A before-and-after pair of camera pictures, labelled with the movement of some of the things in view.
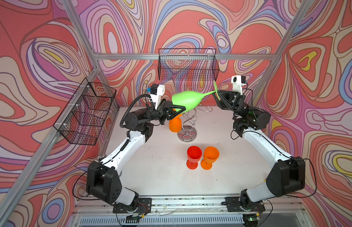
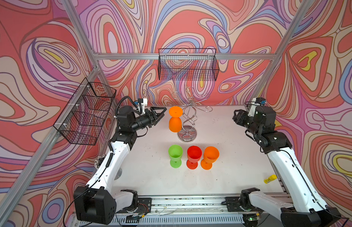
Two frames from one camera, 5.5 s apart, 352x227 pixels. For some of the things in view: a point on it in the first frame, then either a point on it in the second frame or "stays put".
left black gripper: (162, 115) -> (150, 118)
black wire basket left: (80, 120) stays put
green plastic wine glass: (189, 100) -> (175, 152)
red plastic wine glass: (194, 153) stays put
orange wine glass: (211, 154) stays put
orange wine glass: (175, 124) stays put
